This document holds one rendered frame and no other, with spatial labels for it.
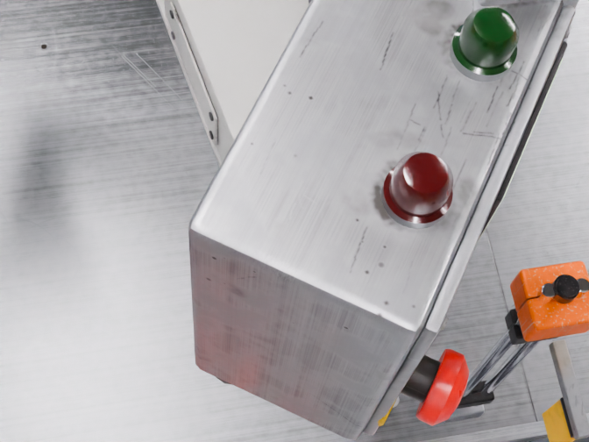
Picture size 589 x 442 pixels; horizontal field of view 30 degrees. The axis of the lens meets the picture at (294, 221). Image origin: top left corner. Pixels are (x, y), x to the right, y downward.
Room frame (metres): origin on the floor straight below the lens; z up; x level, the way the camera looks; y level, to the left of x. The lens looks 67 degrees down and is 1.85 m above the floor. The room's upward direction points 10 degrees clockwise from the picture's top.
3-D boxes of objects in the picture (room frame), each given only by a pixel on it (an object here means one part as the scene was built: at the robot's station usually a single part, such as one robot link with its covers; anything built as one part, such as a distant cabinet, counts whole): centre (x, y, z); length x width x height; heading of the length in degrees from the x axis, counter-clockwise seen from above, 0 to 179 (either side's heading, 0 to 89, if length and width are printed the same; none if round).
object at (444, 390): (0.15, -0.08, 1.33); 0.04 x 0.03 x 0.04; 164
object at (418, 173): (0.18, -0.04, 1.49); 0.03 x 0.03 x 0.02
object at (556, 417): (0.21, -0.21, 1.09); 0.03 x 0.01 x 0.06; 19
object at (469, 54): (0.25, -0.06, 1.49); 0.03 x 0.03 x 0.02
